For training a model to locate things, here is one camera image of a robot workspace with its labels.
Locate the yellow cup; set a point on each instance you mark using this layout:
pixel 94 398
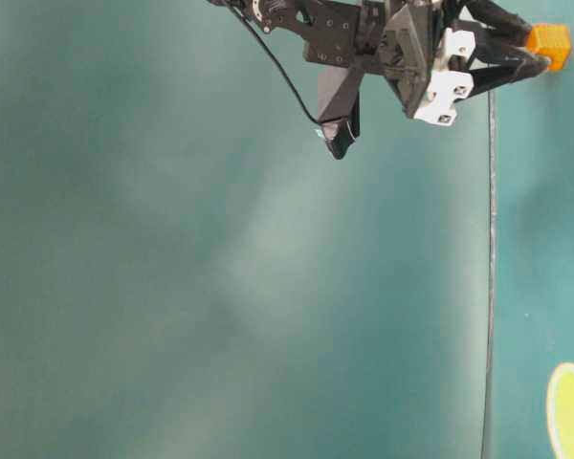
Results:
pixel 560 410

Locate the orange block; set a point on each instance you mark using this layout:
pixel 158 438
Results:
pixel 551 41

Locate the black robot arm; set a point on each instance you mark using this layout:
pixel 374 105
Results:
pixel 268 16

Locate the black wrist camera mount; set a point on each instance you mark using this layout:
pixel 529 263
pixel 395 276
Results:
pixel 332 42

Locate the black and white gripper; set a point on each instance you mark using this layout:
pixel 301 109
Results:
pixel 411 44

